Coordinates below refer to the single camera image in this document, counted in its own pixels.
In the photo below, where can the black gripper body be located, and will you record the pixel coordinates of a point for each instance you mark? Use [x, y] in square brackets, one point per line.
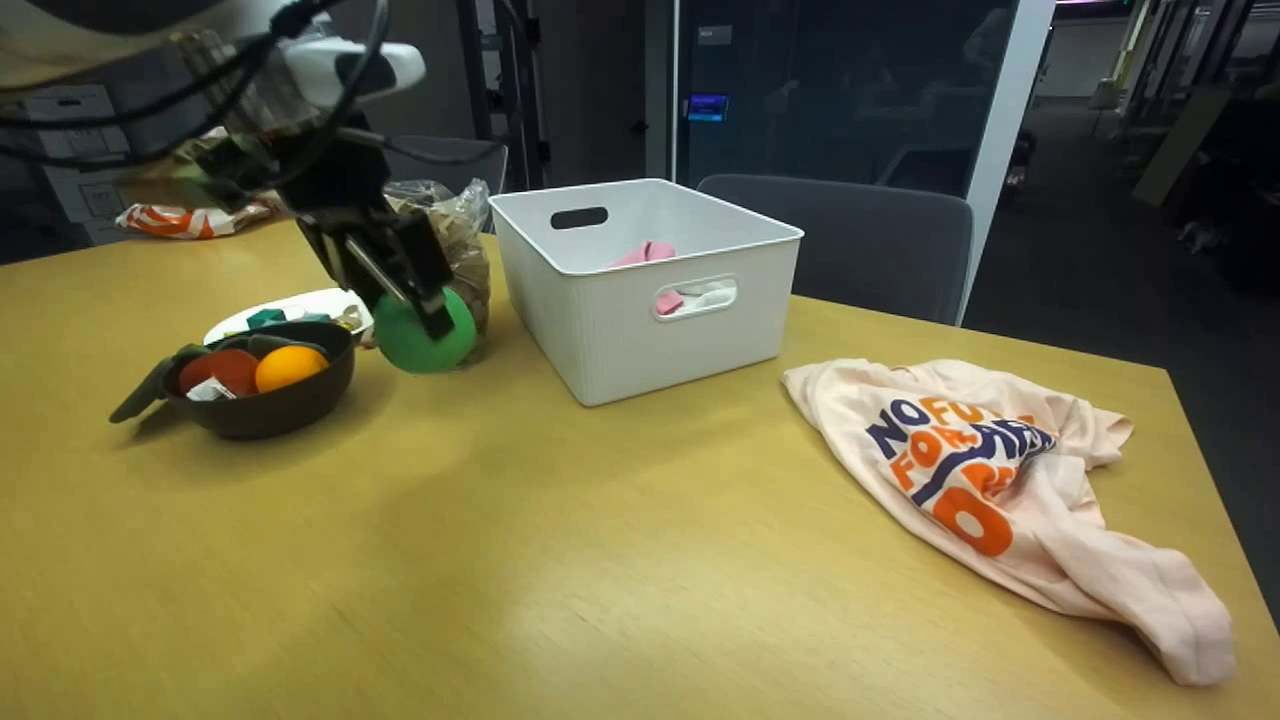
[353, 194]

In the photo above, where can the grey office chair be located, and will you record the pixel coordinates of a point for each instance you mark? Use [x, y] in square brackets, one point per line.
[867, 241]
[462, 157]

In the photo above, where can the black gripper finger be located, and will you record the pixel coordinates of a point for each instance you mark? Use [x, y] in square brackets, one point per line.
[375, 276]
[432, 307]

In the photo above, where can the white orange plastic bag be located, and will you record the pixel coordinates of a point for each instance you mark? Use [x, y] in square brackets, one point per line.
[187, 220]

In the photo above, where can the orange toy fruit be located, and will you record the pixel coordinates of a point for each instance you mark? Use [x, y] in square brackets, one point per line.
[288, 366]

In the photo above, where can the white paper tag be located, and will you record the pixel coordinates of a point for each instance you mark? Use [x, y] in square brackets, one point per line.
[205, 391]

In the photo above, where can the clear bag of rubber bands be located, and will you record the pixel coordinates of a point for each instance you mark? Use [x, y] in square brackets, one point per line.
[467, 241]

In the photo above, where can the large teal block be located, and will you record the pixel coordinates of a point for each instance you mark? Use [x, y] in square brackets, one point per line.
[266, 316]

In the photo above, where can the green toy apple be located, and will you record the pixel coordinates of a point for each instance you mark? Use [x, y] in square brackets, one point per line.
[427, 345]

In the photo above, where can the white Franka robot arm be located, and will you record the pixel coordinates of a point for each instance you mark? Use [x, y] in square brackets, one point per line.
[332, 64]

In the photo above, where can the black bowl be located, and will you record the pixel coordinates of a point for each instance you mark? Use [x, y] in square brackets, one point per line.
[301, 407]

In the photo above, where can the white plastic bin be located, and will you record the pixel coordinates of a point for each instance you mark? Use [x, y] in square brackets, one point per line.
[627, 327]

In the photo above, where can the pink item in bin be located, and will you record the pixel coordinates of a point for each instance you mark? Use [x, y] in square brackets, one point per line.
[649, 249]

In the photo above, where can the blue lit screen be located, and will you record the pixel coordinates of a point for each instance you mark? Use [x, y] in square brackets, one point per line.
[706, 111]

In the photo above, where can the peach printed t-shirt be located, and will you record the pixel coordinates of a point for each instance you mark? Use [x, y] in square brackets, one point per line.
[1014, 506]

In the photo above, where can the white round plate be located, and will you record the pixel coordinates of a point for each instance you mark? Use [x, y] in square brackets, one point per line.
[301, 307]

